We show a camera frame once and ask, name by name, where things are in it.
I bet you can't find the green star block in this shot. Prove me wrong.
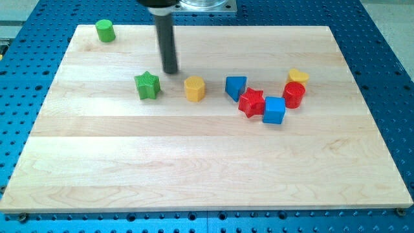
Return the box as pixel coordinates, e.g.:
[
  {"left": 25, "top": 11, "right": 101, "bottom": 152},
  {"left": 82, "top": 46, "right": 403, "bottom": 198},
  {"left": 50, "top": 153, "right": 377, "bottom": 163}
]
[{"left": 134, "top": 71, "right": 160, "bottom": 100}]

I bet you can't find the red star block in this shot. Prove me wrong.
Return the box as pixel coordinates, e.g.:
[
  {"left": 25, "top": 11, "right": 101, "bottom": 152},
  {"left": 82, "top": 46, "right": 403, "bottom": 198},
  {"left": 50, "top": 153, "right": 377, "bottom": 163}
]
[{"left": 238, "top": 87, "right": 265, "bottom": 118}]

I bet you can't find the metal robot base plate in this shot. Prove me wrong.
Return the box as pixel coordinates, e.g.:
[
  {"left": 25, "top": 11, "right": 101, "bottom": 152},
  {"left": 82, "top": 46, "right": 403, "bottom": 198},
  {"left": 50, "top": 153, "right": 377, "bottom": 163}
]
[{"left": 173, "top": 0, "right": 237, "bottom": 15}]

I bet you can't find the green cylinder block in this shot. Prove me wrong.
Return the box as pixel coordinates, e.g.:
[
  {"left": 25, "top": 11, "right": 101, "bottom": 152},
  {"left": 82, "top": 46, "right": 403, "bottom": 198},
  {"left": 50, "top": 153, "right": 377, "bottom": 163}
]
[{"left": 95, "top": 19, "right": 116, "bottom": 43}]

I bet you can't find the right board clamp screw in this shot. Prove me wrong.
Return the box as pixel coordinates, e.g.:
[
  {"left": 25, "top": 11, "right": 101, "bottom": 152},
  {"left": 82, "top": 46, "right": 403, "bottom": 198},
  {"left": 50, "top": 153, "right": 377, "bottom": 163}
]
[{"left": 395, "top": 208, "right": 406, "bottom": 217}]

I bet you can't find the yellow heart block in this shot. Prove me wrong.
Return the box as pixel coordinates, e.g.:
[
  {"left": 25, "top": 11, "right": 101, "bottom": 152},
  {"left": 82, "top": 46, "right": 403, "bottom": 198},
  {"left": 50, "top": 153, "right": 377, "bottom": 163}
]
[{"left": 286, "top": 69, "right": 310, "bottom": 87}]

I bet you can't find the light wooden board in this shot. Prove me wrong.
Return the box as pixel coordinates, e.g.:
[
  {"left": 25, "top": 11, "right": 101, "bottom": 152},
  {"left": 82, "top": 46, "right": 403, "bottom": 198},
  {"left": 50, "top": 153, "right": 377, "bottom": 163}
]
[{"left": 1, "top": 25, "right": 413, "bottom": 213}]

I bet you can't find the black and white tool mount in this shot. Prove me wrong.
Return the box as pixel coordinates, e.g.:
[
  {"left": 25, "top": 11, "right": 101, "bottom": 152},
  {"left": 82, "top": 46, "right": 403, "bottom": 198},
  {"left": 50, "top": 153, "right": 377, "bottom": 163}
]
[{"left": 136, "top": 0, "right": 179, "bottom": 16}]

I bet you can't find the yellow hexagon block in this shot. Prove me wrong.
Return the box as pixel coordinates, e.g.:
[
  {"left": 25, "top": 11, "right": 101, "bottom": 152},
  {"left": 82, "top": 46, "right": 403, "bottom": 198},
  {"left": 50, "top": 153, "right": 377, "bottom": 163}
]
[{"left": 184, "top": 76, "right": 206, "bottom": 102}]

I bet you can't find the blue cube block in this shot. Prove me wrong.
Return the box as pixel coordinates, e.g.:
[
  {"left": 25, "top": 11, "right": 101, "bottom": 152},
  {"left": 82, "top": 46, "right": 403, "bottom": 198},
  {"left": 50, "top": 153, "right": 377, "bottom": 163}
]
[{"left": 263, "top": 96, "right": 286, "bottom": 124}]

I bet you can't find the left board clamp screw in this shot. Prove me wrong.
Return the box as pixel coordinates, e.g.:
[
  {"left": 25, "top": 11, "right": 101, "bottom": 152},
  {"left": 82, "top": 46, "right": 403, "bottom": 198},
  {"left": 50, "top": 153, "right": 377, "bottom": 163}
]
[{"left": 17, "top": 213, "right": 29, "bottom": 223}]

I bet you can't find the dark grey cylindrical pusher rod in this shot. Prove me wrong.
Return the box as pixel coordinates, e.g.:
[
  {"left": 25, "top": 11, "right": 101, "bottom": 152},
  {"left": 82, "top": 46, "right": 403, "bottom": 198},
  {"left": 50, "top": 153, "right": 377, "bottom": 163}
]
[{"left": 154, "top": 14, "right": 178, "bottom": 74}]

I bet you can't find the red cylinder block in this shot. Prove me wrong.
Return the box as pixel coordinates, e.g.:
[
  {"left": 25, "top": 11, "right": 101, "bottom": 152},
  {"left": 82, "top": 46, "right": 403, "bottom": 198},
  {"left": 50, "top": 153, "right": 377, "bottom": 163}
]
[{"left": 282, "top": 82, "right": 306, "bottom": 109}]

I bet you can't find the blue triangle block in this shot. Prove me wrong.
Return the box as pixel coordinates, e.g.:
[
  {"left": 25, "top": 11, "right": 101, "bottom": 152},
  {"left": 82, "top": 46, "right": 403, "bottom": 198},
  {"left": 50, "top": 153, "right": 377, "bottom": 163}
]
[{"left": 225, "top": 76, "right": 247, "bottom": 102}]

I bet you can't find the board clamp screw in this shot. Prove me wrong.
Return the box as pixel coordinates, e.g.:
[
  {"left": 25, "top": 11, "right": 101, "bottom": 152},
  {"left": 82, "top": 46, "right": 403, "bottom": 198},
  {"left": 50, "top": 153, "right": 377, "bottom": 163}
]
[
  {"left": 17, "top": 213, "right": 29, "bottom": 223},
  {"left": 395, "top": 208, "right": 406, "bottom": 217}
]

